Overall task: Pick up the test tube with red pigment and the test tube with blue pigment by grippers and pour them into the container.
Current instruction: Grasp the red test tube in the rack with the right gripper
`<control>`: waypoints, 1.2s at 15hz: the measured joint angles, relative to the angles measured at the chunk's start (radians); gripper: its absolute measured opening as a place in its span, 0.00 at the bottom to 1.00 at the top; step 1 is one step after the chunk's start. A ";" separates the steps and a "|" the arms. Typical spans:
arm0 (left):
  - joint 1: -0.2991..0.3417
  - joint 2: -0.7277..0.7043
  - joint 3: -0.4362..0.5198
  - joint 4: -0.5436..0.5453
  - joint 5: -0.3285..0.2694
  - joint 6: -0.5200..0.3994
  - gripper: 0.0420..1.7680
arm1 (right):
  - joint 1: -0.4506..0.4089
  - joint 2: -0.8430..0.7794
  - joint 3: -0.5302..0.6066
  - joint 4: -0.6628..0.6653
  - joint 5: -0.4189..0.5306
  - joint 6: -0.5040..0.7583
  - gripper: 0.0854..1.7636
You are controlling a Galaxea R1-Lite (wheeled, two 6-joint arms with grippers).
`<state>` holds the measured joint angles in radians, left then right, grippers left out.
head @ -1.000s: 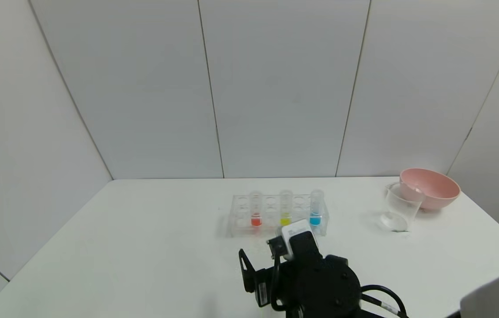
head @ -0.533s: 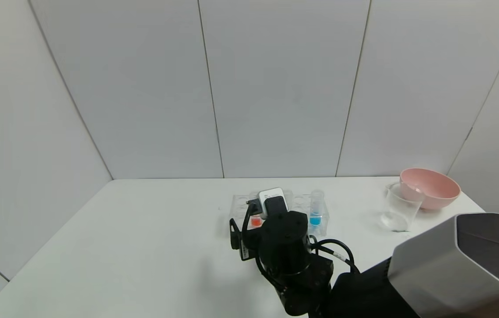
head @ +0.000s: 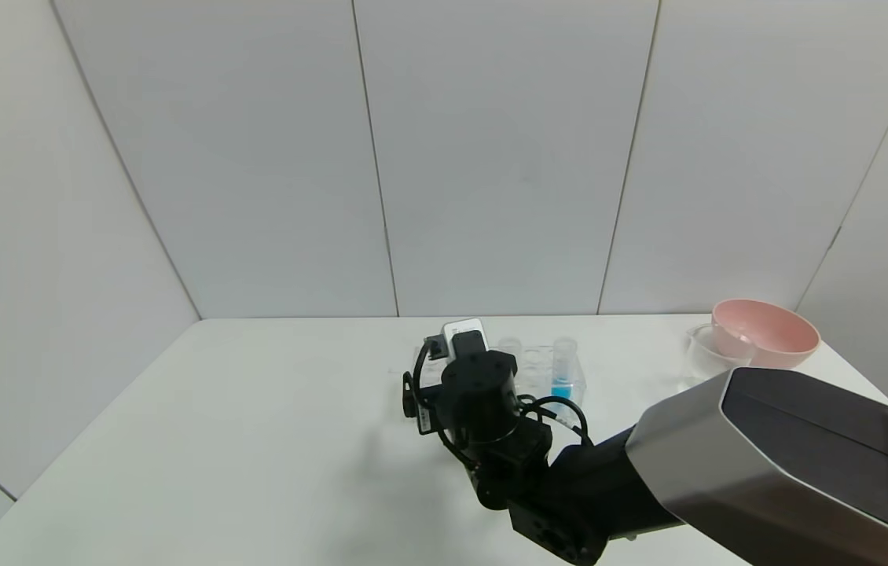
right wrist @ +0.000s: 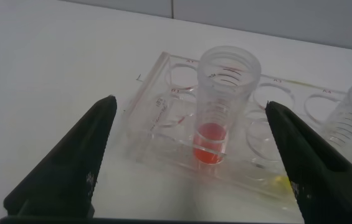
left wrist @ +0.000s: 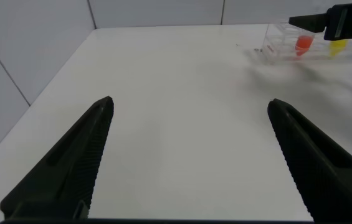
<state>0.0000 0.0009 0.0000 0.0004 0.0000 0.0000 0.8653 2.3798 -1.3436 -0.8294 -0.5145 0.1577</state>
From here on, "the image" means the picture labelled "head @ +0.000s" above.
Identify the test tube with blue pigment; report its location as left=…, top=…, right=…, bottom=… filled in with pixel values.
left=551, top=338, right=577, bottom=403

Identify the clear plastic test tube rack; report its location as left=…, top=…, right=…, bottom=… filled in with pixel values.
left=411, top=343, right=588, bottom=425

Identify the clear glass beaker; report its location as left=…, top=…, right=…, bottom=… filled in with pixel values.
left=684, top=324, right=756, bottom=388

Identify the pink bowl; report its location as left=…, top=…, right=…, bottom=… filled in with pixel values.
left=711, top=299, right=820, bottom=370

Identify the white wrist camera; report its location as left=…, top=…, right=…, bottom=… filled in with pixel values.
left=442, top=318, right=490, bottom=364

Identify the black camera cable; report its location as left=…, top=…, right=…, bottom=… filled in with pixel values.
left=410, top=336, right=446, bottom=410

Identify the black cable with white tag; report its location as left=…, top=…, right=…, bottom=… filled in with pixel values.
left=523, top=395, right=594, bottom=449

